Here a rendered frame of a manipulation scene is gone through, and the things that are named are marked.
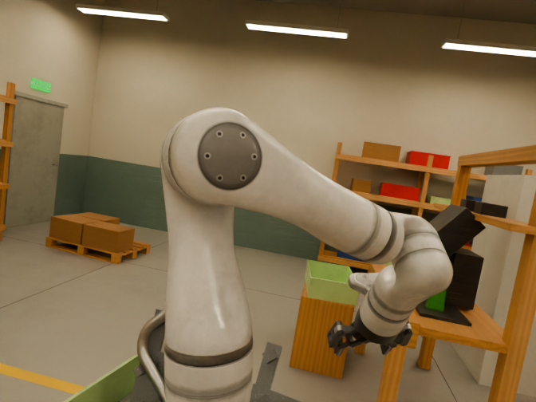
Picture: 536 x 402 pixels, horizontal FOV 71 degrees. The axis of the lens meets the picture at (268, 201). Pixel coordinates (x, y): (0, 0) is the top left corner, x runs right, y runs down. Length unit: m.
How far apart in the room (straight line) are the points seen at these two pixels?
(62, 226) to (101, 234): 0.66
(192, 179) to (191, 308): 0.13
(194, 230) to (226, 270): 0.05
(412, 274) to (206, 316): 0.26
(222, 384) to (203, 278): 0.10
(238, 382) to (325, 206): 0.19
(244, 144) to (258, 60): 7.13
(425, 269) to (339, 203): 0.16
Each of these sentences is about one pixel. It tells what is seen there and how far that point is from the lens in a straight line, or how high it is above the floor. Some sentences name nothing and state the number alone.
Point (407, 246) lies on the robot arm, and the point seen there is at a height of 1.57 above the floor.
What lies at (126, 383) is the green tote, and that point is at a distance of 1.41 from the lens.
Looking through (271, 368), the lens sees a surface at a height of 1.08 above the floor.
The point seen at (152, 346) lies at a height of 1.05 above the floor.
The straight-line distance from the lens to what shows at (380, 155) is 6.53.
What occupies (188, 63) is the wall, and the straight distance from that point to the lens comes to 7.84.
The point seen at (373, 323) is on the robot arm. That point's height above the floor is 1.43.
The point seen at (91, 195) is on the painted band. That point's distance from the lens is 8.60.
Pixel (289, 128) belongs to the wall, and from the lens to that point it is 7.11.
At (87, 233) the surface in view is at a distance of 5.74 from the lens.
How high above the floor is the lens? 1.65
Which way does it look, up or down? 6 degrees down
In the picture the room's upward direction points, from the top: 9 degrees clockwise
